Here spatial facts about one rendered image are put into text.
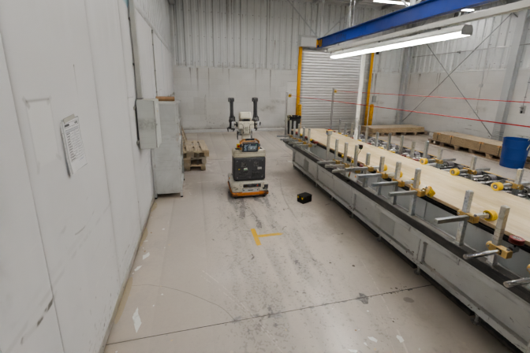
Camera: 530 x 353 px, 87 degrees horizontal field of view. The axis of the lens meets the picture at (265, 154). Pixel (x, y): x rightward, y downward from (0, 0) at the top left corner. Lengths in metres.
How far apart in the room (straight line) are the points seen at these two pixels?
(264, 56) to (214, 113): 2.94
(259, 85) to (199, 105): 2.43
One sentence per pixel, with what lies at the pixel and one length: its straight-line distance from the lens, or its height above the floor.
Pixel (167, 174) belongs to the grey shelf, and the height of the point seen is 0.41.
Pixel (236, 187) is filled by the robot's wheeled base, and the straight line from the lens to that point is 4.62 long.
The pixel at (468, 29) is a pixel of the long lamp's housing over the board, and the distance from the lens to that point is 3.10.
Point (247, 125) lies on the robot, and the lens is 4.82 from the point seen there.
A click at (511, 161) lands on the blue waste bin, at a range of 8.95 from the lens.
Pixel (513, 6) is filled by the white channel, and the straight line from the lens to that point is 2.85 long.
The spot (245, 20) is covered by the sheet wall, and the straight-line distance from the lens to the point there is 11.35.
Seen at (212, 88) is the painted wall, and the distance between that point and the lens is 10.94.
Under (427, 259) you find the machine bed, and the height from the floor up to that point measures 0.22.
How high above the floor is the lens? 1.87
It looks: 14 degrees down
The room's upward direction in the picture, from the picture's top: 1 degrees clockwise
